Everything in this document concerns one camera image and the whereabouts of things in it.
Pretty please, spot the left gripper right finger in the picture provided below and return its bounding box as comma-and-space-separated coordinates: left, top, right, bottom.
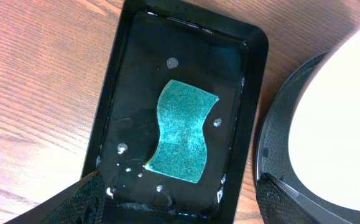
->
255, 172, 323, 224

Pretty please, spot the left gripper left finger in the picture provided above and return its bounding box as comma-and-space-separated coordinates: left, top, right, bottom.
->
6, 171, 105, 224

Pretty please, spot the black rectangular water tray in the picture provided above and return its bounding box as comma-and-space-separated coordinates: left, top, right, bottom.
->
83, 0, 269, 223

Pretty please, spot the round black serving tray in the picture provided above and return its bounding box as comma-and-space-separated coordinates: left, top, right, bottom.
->
256, 52, 360, 223

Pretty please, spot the white plate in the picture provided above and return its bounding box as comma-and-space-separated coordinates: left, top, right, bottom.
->
288, 30, 360, 211

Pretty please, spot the green yellow sponge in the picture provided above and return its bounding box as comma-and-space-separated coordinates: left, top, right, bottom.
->
145, 80, 219, 184

